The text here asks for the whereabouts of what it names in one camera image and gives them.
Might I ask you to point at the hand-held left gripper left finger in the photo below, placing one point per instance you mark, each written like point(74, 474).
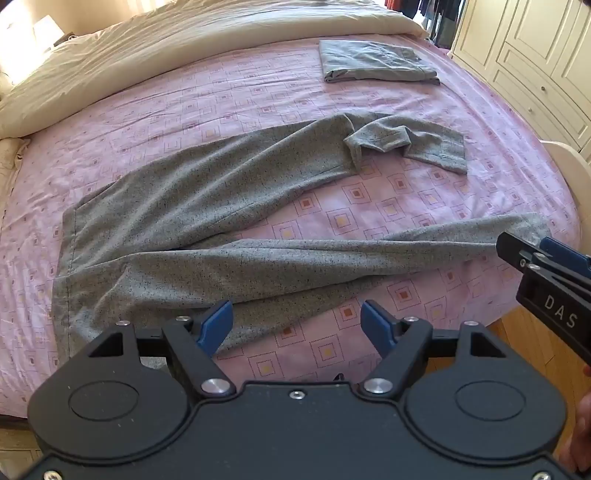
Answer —
point(214, 325)

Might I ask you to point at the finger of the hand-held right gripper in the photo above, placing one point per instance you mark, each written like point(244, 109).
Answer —
point(515, 247)
point(561, 251)

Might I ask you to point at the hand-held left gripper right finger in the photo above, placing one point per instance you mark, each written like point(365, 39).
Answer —
point(377, 323)

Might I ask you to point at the speckled grey pants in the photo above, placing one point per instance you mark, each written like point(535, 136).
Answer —
point(194, 207)

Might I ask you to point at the person's right hand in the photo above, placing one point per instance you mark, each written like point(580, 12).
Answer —
point(585, 415)

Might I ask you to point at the cream wardrobe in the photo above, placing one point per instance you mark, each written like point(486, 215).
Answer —
point(531, 50)

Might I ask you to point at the pink patterned bed sheet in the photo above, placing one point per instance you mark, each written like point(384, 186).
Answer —
point(161, 115)

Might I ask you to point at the folded plain grey garment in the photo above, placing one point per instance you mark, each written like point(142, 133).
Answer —
point(369, 60)

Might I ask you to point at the hanging dark clothes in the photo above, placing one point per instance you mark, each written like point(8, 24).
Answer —
point(438, 21)

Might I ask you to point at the beige duvet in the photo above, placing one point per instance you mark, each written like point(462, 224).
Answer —
point(138, 50)

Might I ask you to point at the white bed frame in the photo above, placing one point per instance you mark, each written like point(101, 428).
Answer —
point(570, 161)

